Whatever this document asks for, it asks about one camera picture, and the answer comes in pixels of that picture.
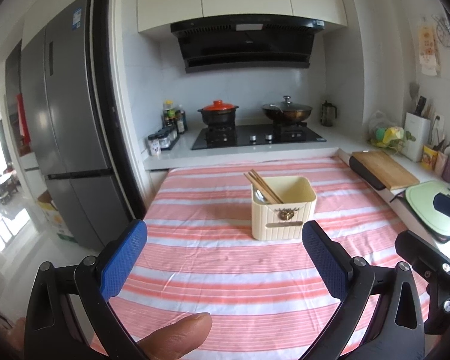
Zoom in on bag of vegetables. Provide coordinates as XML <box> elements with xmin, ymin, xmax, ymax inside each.
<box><xmin>368</xmin><ymin>111</ymin><xmax>416</xmax><ymax>153</ymax></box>

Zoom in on wooden cutting board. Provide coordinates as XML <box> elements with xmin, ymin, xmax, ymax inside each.
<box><xmin>349</xmin><ymin>150</ymin><xmax>420</xmax><ymax>191</ymax></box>

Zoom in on silver metal spoon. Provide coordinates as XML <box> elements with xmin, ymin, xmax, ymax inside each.
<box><xmin>254</xmin><ymin>189</ymin><xmax>268</xmax><ymax>204</ymax></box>

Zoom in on sauce bottles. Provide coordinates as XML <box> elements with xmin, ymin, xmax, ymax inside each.
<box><xmin>162</xmin><ymin>99</ymin><xmax>188</xmax><ymax>134</ymax></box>

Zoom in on black clay pot orange lid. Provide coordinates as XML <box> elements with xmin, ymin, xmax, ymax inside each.
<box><xmin>198</xmin><ymin>100</ymin><xmax>239</xmax><ymax>126</ymax></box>

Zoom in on white knife holder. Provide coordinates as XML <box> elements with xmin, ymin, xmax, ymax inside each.
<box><xmin>401</xmin><ymin>112</ymin><xmax>431</xmax><ymax>163</ymax></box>

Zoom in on left hand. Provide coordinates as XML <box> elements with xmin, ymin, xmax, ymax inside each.
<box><xmin>7</xmin><ymin>311</ymin><xmax>214</xmax><ymax>360</ymax></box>

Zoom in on black range hood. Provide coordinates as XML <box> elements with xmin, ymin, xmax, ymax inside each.
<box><xmin>170</xmin><ymin>14</ymin><xmax>325</xmax><ymax>73</ymax></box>

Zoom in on cream plastic utensil box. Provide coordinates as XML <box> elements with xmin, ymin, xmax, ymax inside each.
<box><xmin>251</xmin><ymin>175</ymin><xmax>317</xmax><ymax>241</ymax></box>

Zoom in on black gas hob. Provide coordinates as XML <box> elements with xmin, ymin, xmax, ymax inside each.
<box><xmin>192</xmin><ymin>123</ymin><xmax>326</xmax><ymax>150</ymax></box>

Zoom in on wall hanging calendar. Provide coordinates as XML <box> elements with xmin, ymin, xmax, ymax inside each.
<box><xmin>418</xmin><ymin>23</ymin><xmax>441</xmax><ymax>77</ymax></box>

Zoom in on grey refrigerator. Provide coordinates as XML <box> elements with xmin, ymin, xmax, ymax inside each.
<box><xmin>19</xmin><ymin>0</ymin><xmax>129</xmax><ymax>251</ymax></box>

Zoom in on wooden chopstick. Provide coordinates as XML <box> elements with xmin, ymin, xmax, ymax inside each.
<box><xmin>244</xmin><ymin>172</ymin><xmax>275</xmax><ymax>204</ymax></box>
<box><xmin>250</xmin><ymin>169</ymin><xmax>284</xmax><ymax>204</ymax></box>
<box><xmin>248</xmin><ymin>169</ymin><xmax>283</xmax><ymax>204</ymax></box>

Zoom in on green cutting board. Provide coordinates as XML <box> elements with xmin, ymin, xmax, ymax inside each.
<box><xmin>390</xmin><ymin>181</ymin><xmax>450</xmax><ymax>243</ymax></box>

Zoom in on yellow packet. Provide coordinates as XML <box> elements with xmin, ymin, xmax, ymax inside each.
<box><xmin>420</xmin><ymin>145</ymin><xmax>438</xmax><ymax>171</ymax></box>

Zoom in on pink striped tablecloth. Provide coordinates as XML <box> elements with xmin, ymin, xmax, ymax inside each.
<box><xmin>110</xmin><ymin>157</ymin><xmax>405</xmax><ymax>359</ymax></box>

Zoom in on cardboard box on floor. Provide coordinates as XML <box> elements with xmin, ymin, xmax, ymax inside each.
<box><xmin>36</xmin><ymin>190</ymin><xmax>77</xmax><ymax>243</ymax></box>

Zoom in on wok with glass lid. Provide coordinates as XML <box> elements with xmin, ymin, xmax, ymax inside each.
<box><xmin>262</xmin><ymin>95</ymin><xmax>313</xmax><ymax>125</ymax></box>

